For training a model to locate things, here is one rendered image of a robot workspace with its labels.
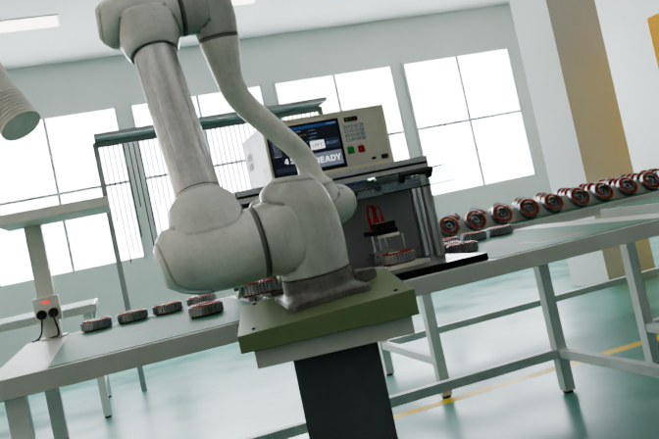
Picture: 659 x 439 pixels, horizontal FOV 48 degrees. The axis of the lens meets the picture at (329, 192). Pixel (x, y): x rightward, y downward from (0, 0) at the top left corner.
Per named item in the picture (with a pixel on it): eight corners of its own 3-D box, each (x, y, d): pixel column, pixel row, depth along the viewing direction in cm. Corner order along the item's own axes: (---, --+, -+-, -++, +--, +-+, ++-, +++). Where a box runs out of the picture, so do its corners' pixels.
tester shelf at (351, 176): (429, 168, 258) (426, 155, 258) (237, 206, 238) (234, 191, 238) (384, 181, 300) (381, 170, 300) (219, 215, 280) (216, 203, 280)
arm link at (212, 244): (275, 265, 150) (167, 295, 144) (268, 287, 165) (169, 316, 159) (174, -36, 175) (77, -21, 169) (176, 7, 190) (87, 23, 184)
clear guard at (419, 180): (454, 179, 232) (450, 161, 232) (383, 194, 225) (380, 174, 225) (414, 190, 263) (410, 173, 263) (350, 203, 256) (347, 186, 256)
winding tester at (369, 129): (394, 161, 257) (381, 103, 258) (273, 184, 245) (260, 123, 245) (359, 174, 295) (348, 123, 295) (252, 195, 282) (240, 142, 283)
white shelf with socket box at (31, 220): (133, 325, 255) (107, 195, 257) (19, 353, 244) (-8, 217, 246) (130, 318, 288) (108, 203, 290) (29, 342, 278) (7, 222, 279)
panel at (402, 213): (428, 254, 271) (410, 173, 272) (251, 295, 251) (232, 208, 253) (426, 254, 272) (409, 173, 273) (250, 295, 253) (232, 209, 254)
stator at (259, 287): (282, 289, 208) (280, 276, 208) (244, 298, 205) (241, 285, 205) (275, 288, 219) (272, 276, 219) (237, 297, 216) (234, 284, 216)
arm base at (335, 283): (389, 284, 158) (383, 259, 158) (289, 314, 152) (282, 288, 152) (365, 276, 175) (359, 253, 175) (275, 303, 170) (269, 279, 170)
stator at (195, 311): (223, 309, 245) (220, 298, 245) (226, 312, 234) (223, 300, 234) (188, 317, 242) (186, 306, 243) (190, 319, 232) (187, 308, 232)
